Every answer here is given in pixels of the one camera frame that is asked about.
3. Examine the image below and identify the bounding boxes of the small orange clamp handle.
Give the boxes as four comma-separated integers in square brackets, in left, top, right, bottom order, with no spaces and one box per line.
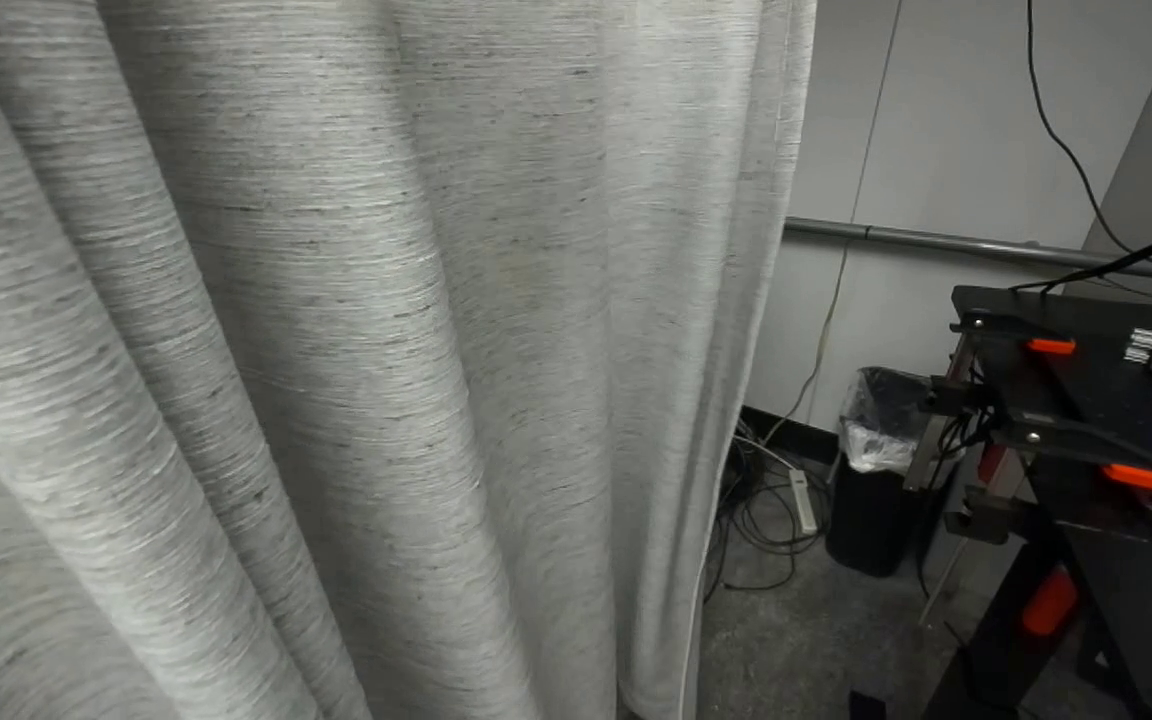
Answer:
[1021,332,1084,365]

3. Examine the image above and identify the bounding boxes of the metal wall rail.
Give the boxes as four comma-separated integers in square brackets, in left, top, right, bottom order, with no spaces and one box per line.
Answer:
[781,213,1152,285]

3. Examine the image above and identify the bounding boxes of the thin black rod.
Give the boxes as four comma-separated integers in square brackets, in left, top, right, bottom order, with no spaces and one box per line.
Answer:
[1014,206,1152,300]

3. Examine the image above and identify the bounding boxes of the orange grip on stand leg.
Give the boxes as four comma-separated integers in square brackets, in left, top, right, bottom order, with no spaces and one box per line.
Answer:
[1016,569,1087,644]

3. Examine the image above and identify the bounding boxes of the white power strip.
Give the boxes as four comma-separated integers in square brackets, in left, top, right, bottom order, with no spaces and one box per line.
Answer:
[784,465,825,541]

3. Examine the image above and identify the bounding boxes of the grey white fabric curtain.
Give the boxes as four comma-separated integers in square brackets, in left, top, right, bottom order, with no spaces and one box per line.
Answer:
[0,0,820,720]

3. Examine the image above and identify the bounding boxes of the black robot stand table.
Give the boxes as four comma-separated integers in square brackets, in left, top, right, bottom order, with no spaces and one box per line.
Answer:
[917,285,1152,720]

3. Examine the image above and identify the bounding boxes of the thin yellow cable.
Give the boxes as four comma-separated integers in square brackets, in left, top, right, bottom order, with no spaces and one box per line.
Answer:
[756,0,910,452]

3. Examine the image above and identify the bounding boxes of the black trash bin with bag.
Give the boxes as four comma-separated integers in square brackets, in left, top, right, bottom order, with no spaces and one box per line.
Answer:
[825,365,955,579]

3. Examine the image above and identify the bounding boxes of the orange handled black clamp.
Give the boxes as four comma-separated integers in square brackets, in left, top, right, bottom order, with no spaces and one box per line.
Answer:
[920,376,1152,505]

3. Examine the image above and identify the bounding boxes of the black wall cable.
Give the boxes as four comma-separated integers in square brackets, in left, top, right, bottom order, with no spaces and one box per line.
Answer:
[1021,0,1152,270]

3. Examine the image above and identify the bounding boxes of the tangled floor cables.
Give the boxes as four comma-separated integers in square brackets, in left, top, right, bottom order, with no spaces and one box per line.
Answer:
[701,409,835,606]

